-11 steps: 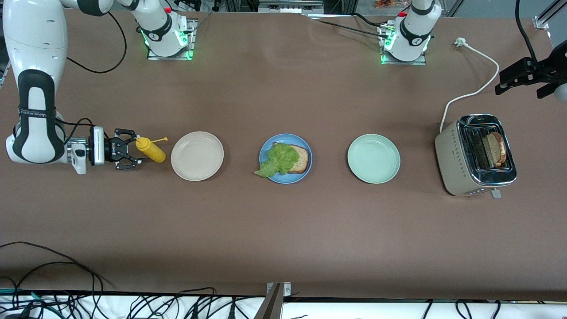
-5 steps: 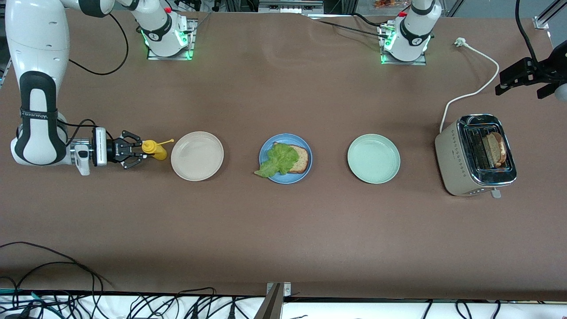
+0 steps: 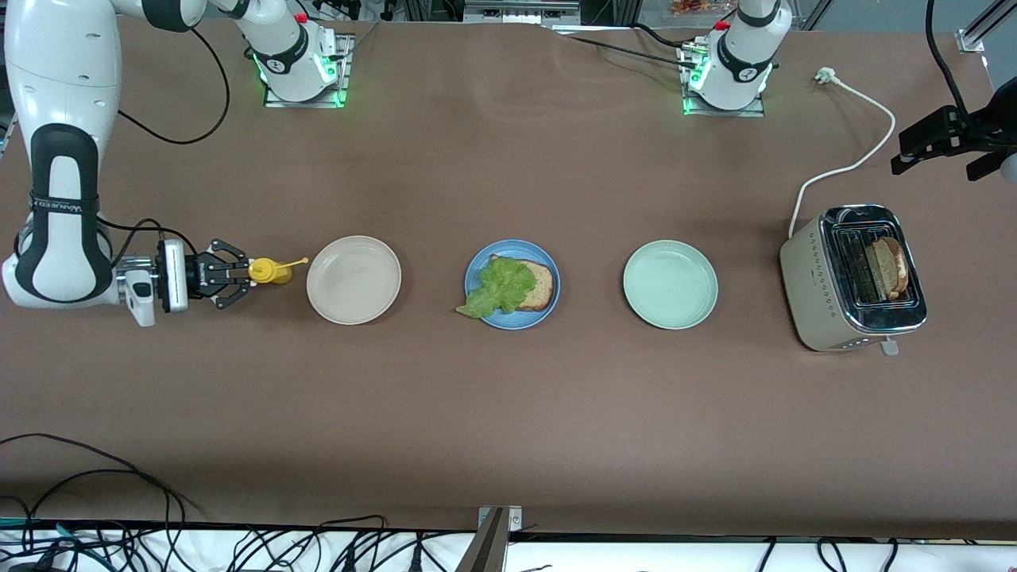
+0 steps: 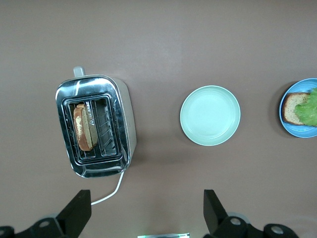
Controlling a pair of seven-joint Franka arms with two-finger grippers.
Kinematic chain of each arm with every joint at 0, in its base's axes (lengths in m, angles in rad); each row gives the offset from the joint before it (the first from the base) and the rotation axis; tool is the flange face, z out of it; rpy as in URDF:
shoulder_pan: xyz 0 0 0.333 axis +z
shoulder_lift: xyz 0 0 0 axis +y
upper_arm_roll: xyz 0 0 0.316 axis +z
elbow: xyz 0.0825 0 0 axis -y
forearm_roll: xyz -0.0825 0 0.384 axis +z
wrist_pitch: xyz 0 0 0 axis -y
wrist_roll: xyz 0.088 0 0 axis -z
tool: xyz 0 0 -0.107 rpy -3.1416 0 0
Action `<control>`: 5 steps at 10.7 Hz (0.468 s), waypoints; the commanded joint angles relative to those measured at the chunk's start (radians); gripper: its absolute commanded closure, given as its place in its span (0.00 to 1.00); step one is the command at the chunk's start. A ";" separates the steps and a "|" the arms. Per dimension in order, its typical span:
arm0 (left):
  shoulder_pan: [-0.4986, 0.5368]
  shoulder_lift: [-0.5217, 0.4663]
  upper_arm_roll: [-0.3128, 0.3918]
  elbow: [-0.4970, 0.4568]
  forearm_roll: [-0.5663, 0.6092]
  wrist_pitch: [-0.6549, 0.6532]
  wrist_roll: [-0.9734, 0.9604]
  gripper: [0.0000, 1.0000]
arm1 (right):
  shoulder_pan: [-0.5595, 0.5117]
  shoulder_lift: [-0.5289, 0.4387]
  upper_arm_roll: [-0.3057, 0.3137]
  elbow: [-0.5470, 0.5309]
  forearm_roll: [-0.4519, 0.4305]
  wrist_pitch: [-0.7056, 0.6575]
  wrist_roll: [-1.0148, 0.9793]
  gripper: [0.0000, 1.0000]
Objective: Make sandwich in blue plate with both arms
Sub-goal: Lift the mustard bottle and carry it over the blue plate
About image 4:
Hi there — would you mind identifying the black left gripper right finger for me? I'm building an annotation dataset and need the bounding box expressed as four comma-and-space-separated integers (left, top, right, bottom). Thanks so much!
203, 189, 297, 238

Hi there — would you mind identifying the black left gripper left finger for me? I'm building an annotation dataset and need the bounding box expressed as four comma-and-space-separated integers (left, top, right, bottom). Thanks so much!
0, 189, 92, 238

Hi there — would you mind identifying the brown bread slice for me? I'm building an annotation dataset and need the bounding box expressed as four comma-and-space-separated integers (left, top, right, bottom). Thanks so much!
73, 103, 99, 151
283, 92, 317, 125

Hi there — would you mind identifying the green lettuce leaf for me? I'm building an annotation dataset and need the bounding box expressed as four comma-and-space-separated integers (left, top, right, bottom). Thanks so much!
294, 88, 317, 127

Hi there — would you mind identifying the green plate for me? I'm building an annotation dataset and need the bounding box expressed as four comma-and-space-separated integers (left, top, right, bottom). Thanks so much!
180, 85, 241, 146

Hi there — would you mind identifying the blue plate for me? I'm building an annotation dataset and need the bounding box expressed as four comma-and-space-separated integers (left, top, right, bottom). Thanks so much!
278, 78, 317, 138

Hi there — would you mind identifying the chrome and beige toaster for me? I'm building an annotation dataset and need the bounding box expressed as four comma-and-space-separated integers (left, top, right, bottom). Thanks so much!
54, 66, 137, 179

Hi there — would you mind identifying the white toaster power cable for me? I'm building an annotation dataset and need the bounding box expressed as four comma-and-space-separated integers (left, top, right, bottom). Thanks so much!
91, 171, 125, 206

